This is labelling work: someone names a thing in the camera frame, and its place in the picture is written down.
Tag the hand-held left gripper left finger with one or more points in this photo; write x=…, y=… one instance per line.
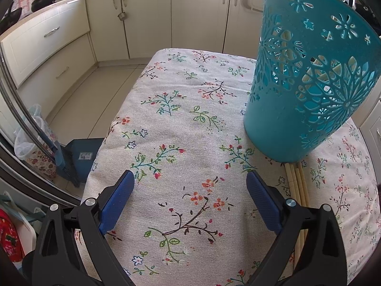
x=117, y=202

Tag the red floral cloth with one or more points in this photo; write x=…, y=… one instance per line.
x=10, y=235

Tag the black wok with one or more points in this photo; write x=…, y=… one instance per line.
x=10, y=19

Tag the floral tablecloth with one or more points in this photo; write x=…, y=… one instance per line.
x=178, y=110

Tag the blue perforated plastic basket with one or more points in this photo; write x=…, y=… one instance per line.
x=282, y=125

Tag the white drawer cabinet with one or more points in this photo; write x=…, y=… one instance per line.
x=372, y=134

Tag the clear plastic bag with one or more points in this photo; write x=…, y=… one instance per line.
x=25, y=149

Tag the glass sliding door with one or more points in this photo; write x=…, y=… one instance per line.
x=18, y=116

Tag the blue dustpan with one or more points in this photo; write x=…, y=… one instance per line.
x=84, y=155

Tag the small metal cup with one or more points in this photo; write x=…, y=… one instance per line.
x=121, y=16

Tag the white base cabinets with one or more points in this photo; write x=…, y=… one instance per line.
x=148, y=15

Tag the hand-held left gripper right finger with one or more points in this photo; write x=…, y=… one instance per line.
x=263, y=202

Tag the teal broom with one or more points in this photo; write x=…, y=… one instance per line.
x=61, y=162

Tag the bundle of wooden chopsticks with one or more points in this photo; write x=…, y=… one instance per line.
x=296, y=181

